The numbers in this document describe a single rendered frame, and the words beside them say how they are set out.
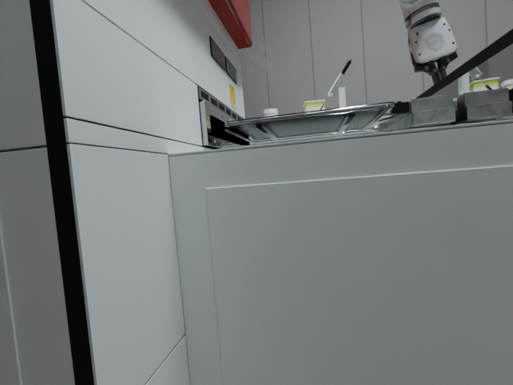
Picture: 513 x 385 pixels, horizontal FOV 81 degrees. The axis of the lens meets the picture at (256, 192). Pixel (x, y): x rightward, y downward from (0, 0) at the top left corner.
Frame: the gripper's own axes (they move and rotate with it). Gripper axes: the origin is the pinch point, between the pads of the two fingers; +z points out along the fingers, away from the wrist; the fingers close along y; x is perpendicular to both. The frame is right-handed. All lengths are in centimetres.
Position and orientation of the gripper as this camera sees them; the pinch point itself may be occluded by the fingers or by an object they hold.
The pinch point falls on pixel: (440, 79)
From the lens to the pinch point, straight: 100.2
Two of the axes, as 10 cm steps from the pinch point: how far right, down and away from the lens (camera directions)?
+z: 2.8, 9.6, 0.1
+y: 9.4, -2.7, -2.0
